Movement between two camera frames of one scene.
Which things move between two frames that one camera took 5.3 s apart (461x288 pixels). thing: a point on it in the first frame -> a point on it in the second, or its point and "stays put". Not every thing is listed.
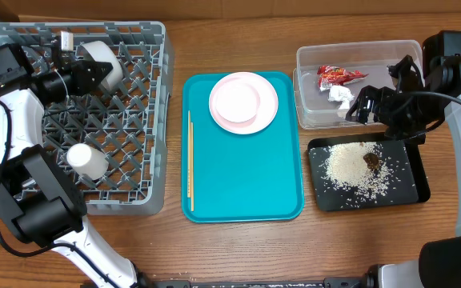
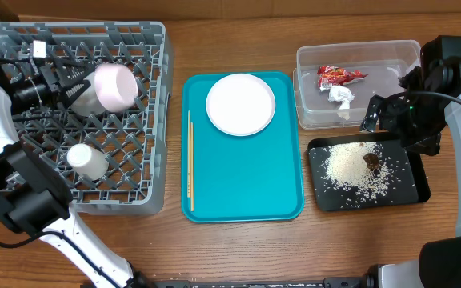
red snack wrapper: [328, 75] stays put
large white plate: [243, 103] stays put
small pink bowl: [235, 102] -> [116, 87]
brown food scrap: [372, 161] stays put
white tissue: [338, 93] stays put
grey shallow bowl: [96, 50] -> [90, 104]
